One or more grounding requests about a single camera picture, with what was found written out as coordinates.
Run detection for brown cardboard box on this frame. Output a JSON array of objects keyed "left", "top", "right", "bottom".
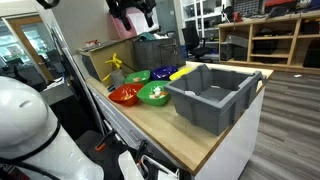
[{"left": 79, "top": 39, "right": 138, "bottom": 88}]

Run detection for white bracket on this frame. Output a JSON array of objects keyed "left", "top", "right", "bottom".
[{"left": 118, "top": 149, "right": 145, "bottom": 180}]

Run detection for white fluffy plush toy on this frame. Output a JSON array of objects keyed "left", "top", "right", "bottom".
[{"left": 151, "top": 85, "right": 162, "bottom": 99}]

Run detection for wooden shelf unit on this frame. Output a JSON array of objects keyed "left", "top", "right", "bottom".
[{"left": 218, "top": 11, "right": 320, "bottom": 75}]

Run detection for purple plastic bowl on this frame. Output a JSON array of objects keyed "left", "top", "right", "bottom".
[{"left": 150, "top": 65, "right": 179, "bottom": 81}]

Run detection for wooden framed door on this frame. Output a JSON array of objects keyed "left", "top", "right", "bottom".
[{"left": 6, "top": 14, "right": 55, "bottom": 83}]

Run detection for pink translucent container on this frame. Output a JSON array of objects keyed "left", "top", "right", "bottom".
[{"left": 111, "top": 13, "right": 138, "bottom": 41}]

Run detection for black clamp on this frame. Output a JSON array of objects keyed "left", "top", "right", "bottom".
[{"left": 134, "top": 139, "right": 149, "bottom": 165}]

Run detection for grey plastic bin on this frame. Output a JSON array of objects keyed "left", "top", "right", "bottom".
[{"left": 164, "top": 63, "right": 264, "bottom": 137}]

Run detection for yellow plastic bowl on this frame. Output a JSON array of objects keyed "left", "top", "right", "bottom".
[{"left": 168, "top": 67, "right": 193, "bottom": 82}]

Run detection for yellow balloon figure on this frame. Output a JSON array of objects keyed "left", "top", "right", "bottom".
[{"left": 104, "top": 52, "right": 124, "bottom": 70}]

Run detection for orange handled clamp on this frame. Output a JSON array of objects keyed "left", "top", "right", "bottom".
[{"left": 94, "top": 129, "right": 118, "bottom": 153}]

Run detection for red item on shelf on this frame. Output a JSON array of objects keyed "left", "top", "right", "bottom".
[{"left": 233, "top": 11, "right": 244, "bottom": 23}]

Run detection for red and white small item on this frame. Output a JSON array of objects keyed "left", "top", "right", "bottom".
[{"left": 84, "top": 39, "right": 101, "bottom": 48}]

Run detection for red plastic bowl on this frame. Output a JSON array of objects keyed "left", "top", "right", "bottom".
[{"left": 108, "top": 83, "right": 145, "bottom": 108}]

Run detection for white cabinet work table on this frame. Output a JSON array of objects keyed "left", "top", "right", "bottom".
[{"left": 85, "top": 61, "right": 274, "bottom": 180}]

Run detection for teal cloth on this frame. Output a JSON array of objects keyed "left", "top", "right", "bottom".
[{"left": 138, "top": 31, "right": 157, "bottom": 42}]

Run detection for black office chair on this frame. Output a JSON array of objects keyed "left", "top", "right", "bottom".
[{"left": 181, "top": 25, "right": 214, "bottom": 64}]

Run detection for white paper sheet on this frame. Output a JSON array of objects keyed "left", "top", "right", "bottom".
[{"left": 128, "top": 8, "right": 160, "bottom": 34}]

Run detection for grey desk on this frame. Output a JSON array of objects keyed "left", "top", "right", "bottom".
[{"left": 39, "top": 77, "right": 75, "bottom": 106}]

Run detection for black storage box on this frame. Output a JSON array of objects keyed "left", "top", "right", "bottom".
[
  {"left": 253, "top": 39, "right": 279, "bottom": 55},
  {"left": 233, "top": 44, "right": 249, "bottom": 62}
]

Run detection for grey fabric storage bin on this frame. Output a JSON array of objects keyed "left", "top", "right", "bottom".
[{"left": 133, "top": 36, "right": 186, "bottom": 72}]

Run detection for grey storage box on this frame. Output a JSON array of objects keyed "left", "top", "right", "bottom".
[{"left": 219, "top": 41, "right": 235, "bottom": 62}]

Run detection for green plastic bowl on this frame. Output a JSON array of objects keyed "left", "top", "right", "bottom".
[
  {"left": 123, "top": 69, "right": 152, "bottom": 86},
  {"left": 136, "top": 80, "right": 172, "bottom": 107}
]

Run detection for grey cup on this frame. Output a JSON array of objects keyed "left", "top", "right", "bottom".
[{"left": 109, "top": 69, "right": 126, "bottom": 88}]

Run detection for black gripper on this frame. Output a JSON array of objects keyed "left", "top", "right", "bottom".
[{"left": 105, "top": 0, "right": 157, "bottom": 32}]

